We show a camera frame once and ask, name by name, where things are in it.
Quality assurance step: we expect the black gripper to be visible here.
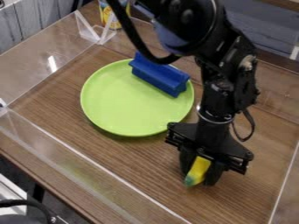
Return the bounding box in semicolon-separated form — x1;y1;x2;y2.
165;122;253;186

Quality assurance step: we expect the yellow toy banana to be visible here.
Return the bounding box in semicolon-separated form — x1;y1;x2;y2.
184;157;210;187

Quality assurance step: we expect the green plate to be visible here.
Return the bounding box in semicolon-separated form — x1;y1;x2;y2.
78;59;194;137

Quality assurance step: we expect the clear acrylic barrier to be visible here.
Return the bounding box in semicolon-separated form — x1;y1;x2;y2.
0;17;299;224

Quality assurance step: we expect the yellow labelled can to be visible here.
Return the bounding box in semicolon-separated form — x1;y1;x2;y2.
97;0;129;30

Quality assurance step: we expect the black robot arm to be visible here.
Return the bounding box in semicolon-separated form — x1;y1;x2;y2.
106;0;258;186

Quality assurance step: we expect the blue plastic block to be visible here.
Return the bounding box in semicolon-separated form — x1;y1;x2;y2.
128;52;189;97

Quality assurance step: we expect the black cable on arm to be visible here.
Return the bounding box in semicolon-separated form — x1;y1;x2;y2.
230;108;257;143

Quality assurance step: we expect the black cable lower left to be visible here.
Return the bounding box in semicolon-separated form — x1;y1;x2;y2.
0;198;52;224

